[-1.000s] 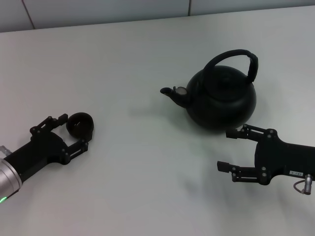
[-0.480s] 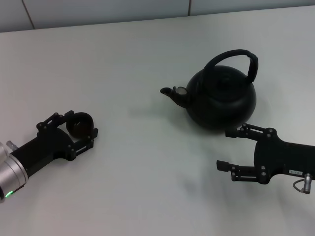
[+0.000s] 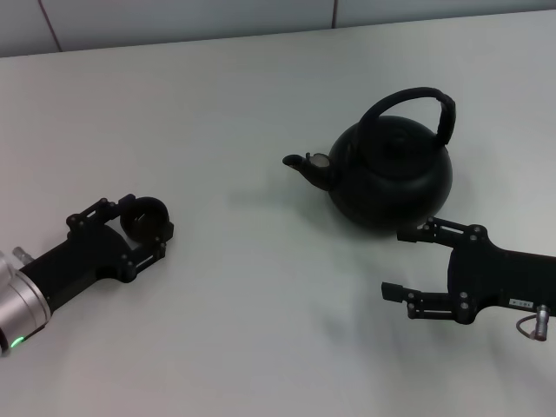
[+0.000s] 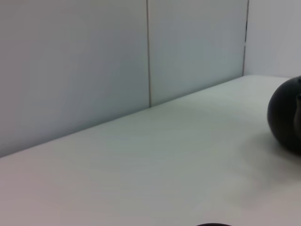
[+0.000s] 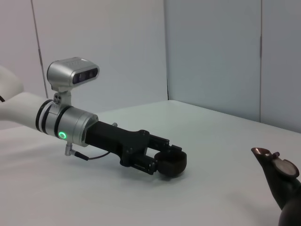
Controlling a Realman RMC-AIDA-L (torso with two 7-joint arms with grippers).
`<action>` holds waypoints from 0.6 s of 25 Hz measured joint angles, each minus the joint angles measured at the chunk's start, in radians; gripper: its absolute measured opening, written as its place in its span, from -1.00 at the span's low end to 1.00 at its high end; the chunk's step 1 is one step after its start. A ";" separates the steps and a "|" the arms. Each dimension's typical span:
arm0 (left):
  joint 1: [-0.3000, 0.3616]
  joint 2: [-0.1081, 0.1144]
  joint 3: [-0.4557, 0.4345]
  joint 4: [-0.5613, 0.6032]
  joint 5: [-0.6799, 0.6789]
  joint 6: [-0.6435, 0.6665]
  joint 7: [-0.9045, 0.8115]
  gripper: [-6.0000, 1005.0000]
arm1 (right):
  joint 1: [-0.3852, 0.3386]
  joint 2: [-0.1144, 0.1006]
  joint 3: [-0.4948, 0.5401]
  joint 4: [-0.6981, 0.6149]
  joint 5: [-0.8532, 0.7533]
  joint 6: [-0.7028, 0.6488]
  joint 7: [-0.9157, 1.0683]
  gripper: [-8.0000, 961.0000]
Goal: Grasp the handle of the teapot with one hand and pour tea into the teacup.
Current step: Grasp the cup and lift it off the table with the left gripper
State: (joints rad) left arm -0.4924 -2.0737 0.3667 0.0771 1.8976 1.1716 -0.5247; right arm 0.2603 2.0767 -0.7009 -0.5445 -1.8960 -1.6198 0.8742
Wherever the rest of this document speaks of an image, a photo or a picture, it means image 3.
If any black round teapot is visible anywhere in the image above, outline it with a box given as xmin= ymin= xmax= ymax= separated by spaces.
xmin=281 ymin=85 xmax=457 ymax=235

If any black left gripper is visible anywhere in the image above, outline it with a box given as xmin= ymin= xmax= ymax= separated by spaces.
xmin=19 ymin=194 xmax=176 ymax=312

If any small dark teacup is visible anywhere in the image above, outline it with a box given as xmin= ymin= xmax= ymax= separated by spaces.
xmin=119 ymin=196 xmax=170 ymax=243

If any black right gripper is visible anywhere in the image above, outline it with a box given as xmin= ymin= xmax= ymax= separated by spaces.
xmin=381 ymin=216 xmax=556 ymax=326

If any right gripper plug with cable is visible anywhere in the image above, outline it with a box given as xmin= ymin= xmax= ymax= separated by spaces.
xmin=515 ymin=305 xmax=553 ymax=343

